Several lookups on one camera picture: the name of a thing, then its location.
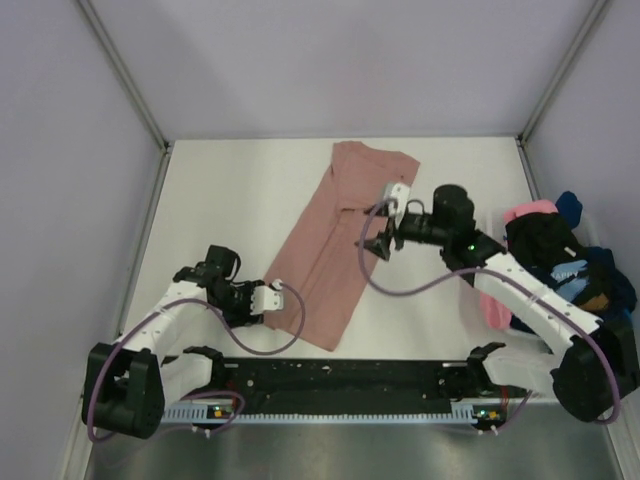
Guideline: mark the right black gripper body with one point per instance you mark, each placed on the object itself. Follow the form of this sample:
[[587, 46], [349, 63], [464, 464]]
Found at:
[[420, 227]]

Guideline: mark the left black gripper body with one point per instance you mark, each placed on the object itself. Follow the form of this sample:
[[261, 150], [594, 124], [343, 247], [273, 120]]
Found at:
[[236, 303]]

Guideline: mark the dusty pink t shirt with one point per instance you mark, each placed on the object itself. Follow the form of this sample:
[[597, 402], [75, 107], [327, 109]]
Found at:
[[319, 259]]

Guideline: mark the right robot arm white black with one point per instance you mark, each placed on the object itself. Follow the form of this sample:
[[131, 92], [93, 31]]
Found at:
[[590, 365]]

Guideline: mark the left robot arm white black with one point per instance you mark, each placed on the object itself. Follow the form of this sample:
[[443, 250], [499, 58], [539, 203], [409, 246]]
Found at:
[[130, 382]]

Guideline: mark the bright pink t shirt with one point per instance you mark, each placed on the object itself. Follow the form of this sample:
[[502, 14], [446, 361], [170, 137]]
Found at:
[[497, 315]]

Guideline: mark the black t shirt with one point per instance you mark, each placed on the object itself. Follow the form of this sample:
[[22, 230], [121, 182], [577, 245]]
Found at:
[[545, 246]]

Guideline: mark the white plastic bin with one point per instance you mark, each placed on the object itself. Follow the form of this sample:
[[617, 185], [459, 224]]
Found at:
[[586, 231]]

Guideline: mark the navy blue t shirt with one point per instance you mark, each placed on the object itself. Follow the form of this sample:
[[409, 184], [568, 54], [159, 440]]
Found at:
[[605, 291]]

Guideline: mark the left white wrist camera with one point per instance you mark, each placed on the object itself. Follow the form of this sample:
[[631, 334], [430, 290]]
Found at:
[[267, 298]]

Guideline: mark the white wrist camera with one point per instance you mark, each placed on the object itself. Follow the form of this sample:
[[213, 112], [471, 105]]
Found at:
[[267, 298], [396, 197]]

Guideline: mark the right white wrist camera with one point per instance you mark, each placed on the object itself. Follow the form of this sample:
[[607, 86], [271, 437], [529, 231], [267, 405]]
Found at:
[[396, 197]]

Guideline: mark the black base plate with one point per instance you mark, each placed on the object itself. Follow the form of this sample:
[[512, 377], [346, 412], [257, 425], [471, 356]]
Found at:
[[275, 385]]

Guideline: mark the light blue cable duct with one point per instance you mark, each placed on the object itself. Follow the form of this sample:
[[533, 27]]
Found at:
[[216, 413]]

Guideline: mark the aluminium frame rail left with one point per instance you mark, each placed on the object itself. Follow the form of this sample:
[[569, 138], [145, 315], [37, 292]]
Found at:
[[91, 17]]

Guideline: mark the aluminium frame rail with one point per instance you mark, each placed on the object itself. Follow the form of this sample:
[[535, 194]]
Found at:
[[91, 17], [588, 27]]

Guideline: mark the aluminium frame rail right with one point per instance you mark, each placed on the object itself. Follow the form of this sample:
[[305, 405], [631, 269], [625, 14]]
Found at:
[[588, 27]]

